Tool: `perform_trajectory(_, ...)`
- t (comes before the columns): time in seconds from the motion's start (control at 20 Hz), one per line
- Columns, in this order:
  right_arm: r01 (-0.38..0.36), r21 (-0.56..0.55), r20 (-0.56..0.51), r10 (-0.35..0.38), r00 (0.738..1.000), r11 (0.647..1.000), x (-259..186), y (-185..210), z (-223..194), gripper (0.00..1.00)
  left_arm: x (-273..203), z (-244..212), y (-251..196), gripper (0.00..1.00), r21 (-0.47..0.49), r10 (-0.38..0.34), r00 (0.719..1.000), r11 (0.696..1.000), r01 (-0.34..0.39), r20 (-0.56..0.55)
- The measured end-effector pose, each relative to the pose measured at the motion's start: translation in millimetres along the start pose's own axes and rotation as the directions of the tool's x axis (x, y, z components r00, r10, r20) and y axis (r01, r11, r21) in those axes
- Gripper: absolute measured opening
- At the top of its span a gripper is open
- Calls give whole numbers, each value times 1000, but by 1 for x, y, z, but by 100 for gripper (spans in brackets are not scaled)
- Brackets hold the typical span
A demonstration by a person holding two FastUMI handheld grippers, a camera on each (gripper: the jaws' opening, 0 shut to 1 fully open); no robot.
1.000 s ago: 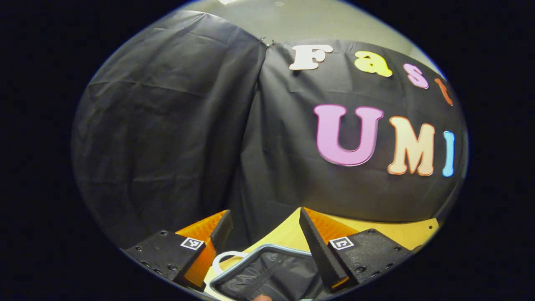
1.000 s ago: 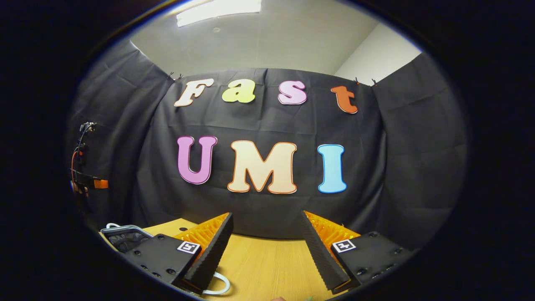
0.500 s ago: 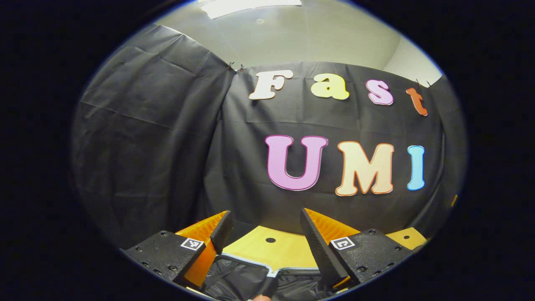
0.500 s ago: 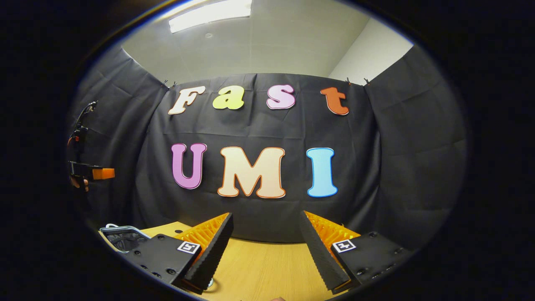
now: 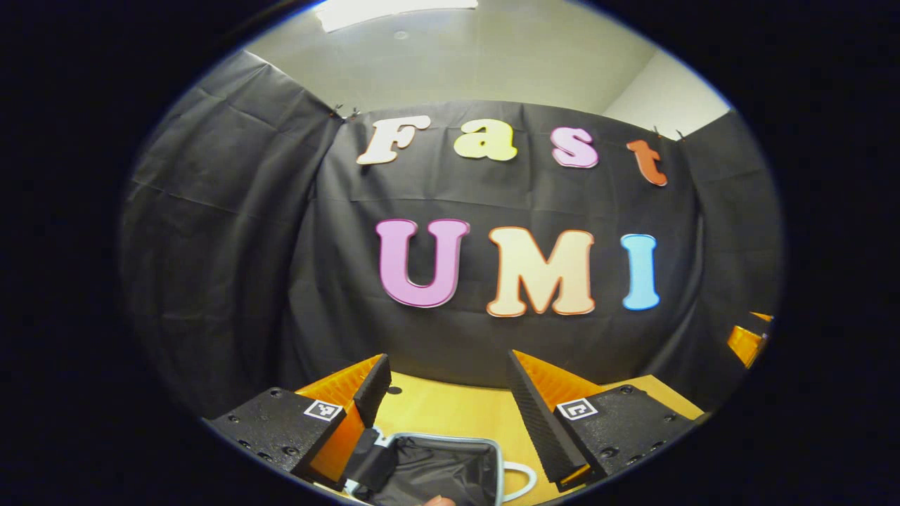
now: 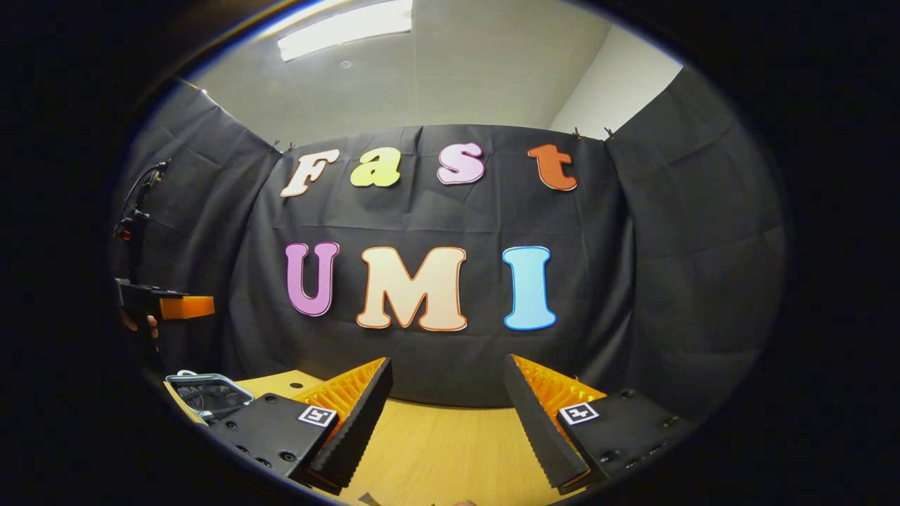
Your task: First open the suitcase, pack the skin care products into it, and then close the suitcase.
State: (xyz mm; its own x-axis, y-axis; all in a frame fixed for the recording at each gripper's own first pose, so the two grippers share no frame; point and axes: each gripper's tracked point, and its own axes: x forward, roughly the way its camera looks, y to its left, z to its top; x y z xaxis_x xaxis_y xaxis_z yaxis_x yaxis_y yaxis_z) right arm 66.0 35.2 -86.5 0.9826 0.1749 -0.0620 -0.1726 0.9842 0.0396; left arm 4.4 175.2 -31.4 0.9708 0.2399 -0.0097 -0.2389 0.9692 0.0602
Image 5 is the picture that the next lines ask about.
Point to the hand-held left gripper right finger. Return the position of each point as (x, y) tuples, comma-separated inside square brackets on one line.
[(538, 429)]

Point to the white suitcase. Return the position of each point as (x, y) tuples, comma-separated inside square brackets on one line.
[(436, 471)]

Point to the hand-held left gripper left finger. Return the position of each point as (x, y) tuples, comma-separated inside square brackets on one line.
[(373, 386)]

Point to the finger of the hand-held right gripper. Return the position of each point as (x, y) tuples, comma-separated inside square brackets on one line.
[(763, 317), (744, 344)]

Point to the black backdrop cloth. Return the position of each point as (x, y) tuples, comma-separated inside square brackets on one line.
[(246, 246)]

